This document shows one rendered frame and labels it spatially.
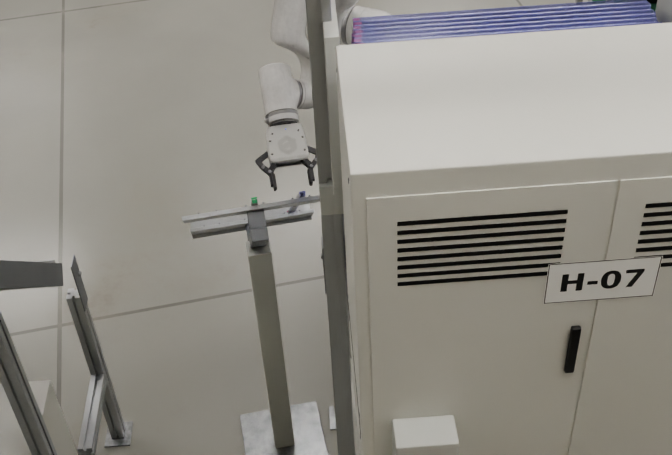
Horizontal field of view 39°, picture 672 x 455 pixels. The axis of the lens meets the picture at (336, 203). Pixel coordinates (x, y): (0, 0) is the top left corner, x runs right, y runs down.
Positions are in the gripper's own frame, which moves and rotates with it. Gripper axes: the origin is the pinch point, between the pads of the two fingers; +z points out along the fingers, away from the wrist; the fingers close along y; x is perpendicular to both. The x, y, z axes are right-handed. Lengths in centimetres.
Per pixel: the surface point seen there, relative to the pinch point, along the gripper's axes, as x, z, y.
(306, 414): 79, 55, -1
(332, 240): -51, 26, 2
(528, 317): -95, 50, 23
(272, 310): 23.5, 27.8, -9.0
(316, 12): -91, -3, 1
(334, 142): -77, 15, 2
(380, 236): -107, 38, 2
